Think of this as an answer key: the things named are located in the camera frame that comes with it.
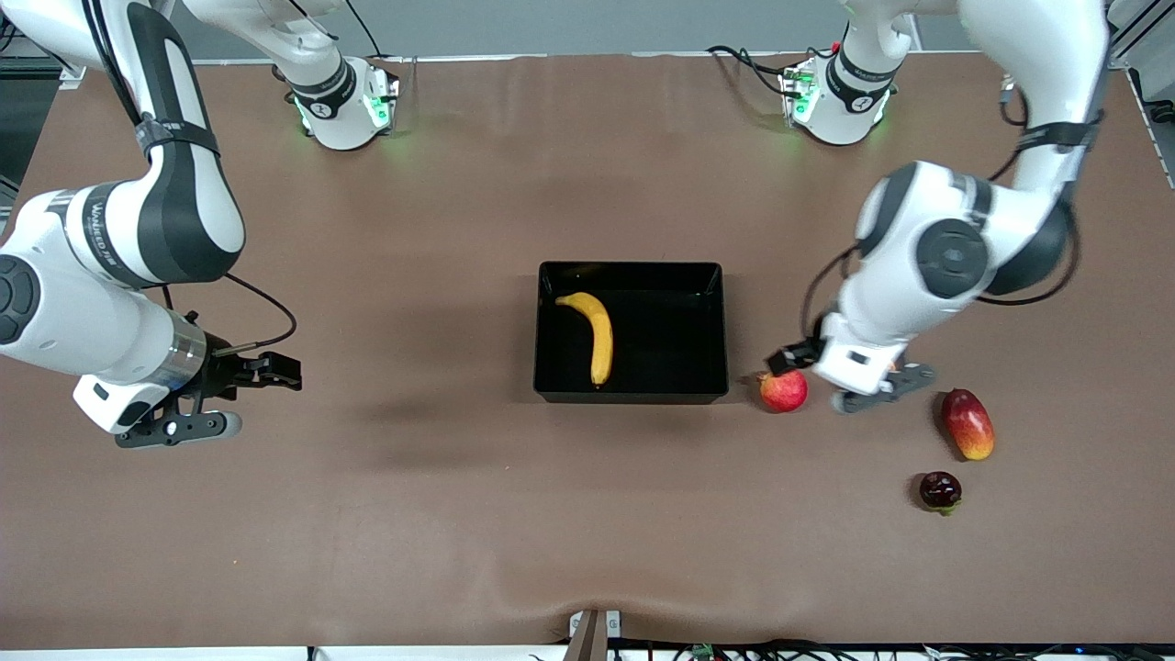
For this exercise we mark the black rectangular plastic box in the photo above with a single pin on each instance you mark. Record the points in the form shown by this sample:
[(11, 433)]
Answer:
[(661, 367)]

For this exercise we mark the yellow banana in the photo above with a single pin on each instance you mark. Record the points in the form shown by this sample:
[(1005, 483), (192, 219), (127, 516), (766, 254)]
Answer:
[(598, 330)]

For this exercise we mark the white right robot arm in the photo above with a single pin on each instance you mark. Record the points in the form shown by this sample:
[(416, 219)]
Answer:
[(119, 330)]

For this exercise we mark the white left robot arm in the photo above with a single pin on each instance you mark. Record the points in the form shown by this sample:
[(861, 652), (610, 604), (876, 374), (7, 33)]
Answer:
[(1037, 55)]

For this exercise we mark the red yellow mango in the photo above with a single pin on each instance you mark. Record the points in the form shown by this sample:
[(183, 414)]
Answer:
[(968, 425)]

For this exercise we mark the red yellow apple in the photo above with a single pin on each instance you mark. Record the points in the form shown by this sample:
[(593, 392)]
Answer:
[(783, 392)]

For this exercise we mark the dark purple mangosteen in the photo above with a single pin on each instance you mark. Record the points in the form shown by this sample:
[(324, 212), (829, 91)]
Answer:
[(940, 489)]

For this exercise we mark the brown table cover mat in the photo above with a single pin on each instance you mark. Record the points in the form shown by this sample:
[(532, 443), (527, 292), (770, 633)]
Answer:
[(367, 505)]

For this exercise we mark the grey camera mounting pole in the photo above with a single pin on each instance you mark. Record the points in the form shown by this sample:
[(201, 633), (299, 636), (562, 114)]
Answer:
[(587, 643)]

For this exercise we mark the aluminium frame profile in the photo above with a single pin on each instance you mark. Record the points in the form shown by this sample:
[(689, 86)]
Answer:
[(1143, 41)]

